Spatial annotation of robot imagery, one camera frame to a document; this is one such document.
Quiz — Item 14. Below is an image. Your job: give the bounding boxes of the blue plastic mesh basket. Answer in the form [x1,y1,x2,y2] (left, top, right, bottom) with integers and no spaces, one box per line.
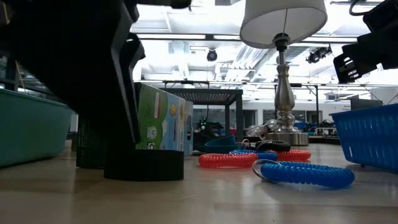
[329,103,398,174]

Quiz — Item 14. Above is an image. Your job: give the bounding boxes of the clear glass light bulb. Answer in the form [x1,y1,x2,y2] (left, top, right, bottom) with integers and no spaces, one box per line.
[247,119,280,138]

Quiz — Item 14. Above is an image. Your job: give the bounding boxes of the black background workstation frame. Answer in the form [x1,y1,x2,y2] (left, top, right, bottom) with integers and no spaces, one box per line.
[135,80,398,125]

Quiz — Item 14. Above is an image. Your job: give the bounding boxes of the blue spiral coil wristband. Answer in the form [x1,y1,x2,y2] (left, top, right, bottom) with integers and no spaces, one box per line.
[229,149,280,162]
[251,159,356,189]

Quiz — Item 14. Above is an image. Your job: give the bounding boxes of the silver table lamp white shade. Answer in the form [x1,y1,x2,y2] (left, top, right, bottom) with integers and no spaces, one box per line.
[239,0,328,146]

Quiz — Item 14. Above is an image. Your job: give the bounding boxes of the teal plastic storage bin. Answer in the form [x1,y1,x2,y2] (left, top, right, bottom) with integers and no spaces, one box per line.
[0,88,75,168]

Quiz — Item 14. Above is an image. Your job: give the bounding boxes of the red spiral coil wristband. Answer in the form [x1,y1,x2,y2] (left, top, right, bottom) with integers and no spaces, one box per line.
[269,149,312,162]
[198,152,259,170]

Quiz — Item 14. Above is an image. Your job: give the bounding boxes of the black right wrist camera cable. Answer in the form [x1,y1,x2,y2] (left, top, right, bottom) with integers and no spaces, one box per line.
[348,0,374,17]

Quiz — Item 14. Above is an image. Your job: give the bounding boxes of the black aluminium table frame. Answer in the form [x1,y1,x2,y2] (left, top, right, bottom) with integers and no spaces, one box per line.
[242,133,341,146]

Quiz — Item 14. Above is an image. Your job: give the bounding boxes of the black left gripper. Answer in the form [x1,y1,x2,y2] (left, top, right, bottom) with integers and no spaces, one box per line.
[6,0,146,144]

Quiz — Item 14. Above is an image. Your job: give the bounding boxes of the black ceiling spotlight cluster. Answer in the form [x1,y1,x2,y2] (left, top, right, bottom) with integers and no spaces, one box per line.
[305,45,333,65]

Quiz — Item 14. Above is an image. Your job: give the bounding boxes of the black spiral coil wristband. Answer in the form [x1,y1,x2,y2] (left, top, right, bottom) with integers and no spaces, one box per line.
[254,139,292,153]

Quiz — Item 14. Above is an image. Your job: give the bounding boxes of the black background monitor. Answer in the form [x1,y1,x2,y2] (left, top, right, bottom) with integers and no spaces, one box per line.
[350,98,384,111]

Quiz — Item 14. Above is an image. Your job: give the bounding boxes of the black tape roll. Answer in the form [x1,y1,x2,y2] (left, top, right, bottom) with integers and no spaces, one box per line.
[103,149,185,182]

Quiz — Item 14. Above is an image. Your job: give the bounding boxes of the grey perforated metal shelf riser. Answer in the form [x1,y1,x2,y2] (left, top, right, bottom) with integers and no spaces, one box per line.
[160,88,244,147]

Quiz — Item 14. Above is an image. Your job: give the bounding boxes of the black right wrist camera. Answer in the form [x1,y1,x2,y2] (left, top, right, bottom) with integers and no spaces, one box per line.
[362,0,398,35]

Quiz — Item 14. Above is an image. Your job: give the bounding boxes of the long ceiling light bar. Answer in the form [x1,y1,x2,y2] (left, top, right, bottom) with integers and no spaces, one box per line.
[130,32,360,43]

